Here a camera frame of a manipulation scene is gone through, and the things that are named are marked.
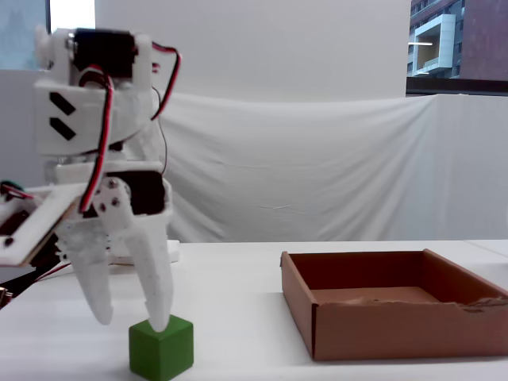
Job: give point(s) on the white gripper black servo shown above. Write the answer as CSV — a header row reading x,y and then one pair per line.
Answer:
x,y
148,194

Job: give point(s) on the green cube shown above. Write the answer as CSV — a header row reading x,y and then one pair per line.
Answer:
x,y
166,353

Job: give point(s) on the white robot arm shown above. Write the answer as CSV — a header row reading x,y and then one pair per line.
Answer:
x,y
59,139

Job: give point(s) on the brown cardboard box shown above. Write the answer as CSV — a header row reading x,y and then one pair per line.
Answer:
x,y
397,333

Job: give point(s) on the controller board gold connectors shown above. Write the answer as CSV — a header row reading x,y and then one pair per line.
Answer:
x,y
4,299

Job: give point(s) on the white draped cloth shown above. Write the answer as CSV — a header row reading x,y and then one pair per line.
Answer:
x,y
297,166

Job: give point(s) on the brick building outside window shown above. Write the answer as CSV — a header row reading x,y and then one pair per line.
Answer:
x,y
484,39

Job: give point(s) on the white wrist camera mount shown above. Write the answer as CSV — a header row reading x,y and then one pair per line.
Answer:
x,y
35,222

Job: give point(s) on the glass window dark frame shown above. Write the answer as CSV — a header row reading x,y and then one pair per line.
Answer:
x,y
16,24

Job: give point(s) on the dark window sill frame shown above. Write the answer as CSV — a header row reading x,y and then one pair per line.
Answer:
x,y
456,86

